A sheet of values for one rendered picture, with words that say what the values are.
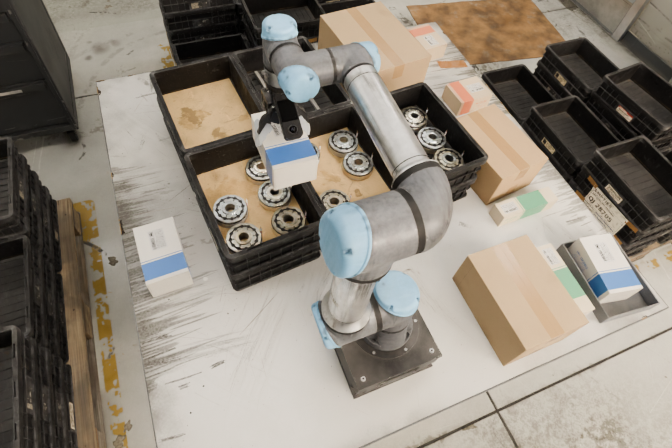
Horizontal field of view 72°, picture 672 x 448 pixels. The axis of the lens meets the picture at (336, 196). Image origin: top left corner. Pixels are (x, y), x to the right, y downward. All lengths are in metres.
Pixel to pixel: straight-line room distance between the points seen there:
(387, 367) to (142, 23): 2.98
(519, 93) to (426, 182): 2.24
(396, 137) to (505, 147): 0.94
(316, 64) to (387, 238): 0.41
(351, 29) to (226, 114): 0.65
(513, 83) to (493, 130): 1.27
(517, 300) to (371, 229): 0.79
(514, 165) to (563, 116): 1.12
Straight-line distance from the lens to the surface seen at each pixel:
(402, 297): 1.13
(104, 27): 3.69
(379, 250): 0.72
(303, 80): 0.93
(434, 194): 0.77
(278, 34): 1.00
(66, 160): 2.88
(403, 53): 1.93
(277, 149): 1.20
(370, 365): 1.30
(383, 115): 0.88
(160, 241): 1.48
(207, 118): 1.71
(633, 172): 2.54
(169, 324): 1.46
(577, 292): 1.66
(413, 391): 1.41
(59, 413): 1.93
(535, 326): 1.42
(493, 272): 1.44
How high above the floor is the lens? 2.04
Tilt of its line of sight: 55 degrees down
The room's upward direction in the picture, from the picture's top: 9 degrees clockwise
